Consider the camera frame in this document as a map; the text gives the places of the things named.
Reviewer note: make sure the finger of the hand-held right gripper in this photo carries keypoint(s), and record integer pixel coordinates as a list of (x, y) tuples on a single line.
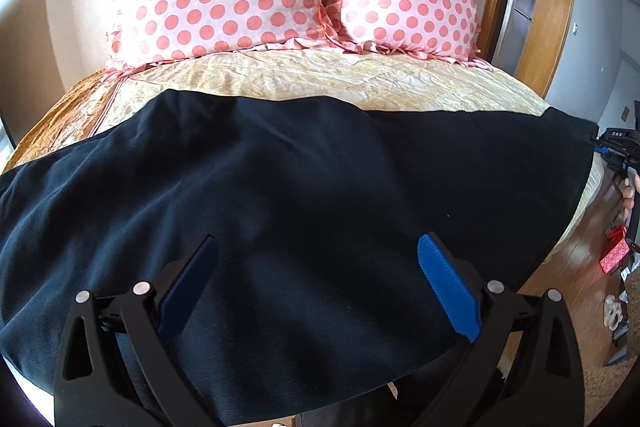
[(600, 150)]

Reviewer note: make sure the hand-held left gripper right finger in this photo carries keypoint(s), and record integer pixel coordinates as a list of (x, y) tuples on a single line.
[(447, 289)]

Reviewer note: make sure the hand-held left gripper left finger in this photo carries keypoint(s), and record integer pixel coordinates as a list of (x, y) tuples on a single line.
[(187, 287)]

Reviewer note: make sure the black pants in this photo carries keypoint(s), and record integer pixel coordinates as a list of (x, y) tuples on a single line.
[(280, 197)]

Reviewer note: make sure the person's right hand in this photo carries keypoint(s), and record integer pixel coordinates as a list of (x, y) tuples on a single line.
[(631, 197)]

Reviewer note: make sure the red paper bag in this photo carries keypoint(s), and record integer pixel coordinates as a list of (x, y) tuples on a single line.
[(615, 254)]

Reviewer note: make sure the person's black trouser leg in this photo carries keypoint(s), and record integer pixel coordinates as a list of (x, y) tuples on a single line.
[(350, 409)]

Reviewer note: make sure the white crumpled plastic bag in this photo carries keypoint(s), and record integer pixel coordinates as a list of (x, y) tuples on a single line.
[(614, 311)]

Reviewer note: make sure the beige rug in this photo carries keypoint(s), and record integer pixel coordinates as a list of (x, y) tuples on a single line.
[(610, 394)]

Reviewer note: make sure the wall socket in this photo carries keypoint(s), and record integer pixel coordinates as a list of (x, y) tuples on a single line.
[(625, 113)]

